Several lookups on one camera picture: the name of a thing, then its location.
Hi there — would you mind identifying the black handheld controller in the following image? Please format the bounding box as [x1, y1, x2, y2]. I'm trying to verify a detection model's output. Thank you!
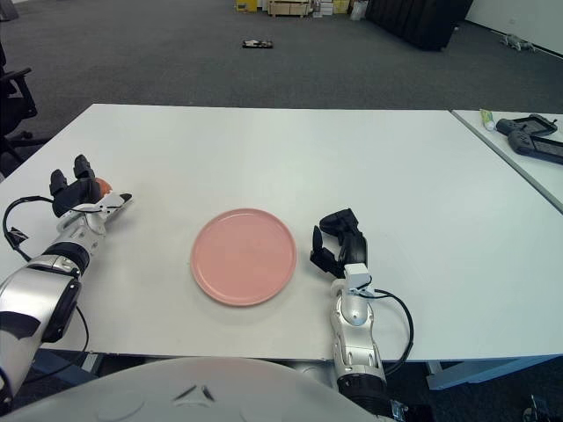
[495, 113, 559, 136]
[506, 130, 563, 165]

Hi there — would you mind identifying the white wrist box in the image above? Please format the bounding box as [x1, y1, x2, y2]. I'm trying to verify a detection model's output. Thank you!
[90, 192, 133, 225]
[344, 263, 373, 295]

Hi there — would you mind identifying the small grey quadruped robot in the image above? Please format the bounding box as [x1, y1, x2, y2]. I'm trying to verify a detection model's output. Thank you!
[499, 33, 537, 53]

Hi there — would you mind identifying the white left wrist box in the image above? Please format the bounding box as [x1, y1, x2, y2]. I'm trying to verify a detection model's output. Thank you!
[90, 192, 133, 225]

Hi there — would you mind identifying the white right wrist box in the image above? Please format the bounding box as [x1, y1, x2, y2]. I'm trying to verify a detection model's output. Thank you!
[344, 263, 373, 295]

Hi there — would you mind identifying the black cabinet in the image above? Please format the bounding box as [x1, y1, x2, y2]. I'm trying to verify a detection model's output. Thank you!
[366, 0, 474, 52]

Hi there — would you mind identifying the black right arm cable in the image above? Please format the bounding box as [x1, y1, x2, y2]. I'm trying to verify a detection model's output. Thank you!
[362, 287, 415, 375]

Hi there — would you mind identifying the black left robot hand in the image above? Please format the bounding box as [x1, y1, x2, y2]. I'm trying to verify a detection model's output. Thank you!
[48, 154, 102, 217]

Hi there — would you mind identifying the pink round plate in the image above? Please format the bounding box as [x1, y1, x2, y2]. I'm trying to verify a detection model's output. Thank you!
[189, 207, 298, 308]

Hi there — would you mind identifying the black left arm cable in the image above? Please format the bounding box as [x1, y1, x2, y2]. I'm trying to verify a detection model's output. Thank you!
[2, 196, 58, 263]

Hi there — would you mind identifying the wooden crate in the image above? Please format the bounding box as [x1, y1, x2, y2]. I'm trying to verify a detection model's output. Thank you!
[267, 0, 315, 18]

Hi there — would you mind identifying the grey robot torso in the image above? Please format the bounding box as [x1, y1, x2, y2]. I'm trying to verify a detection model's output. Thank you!
[0, 355, 384, 422]

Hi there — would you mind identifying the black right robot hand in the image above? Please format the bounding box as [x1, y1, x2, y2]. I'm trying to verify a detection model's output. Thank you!
[309, 208, 369, 280]

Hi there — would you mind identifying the black caster wheel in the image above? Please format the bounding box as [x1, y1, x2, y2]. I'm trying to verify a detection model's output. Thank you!
[522, 394, 549, 422]

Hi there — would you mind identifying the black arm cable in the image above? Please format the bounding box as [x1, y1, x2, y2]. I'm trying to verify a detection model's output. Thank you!
[362, 287, 415, 375]
[2, 196, 58, 263]

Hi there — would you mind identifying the stack of cardboard boxes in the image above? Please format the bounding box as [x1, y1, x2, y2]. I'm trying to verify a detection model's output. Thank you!
[313, 0, 353, 18]

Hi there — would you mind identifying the black office chair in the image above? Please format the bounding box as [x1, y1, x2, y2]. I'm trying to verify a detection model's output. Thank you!
[0, 41, 49, 177]

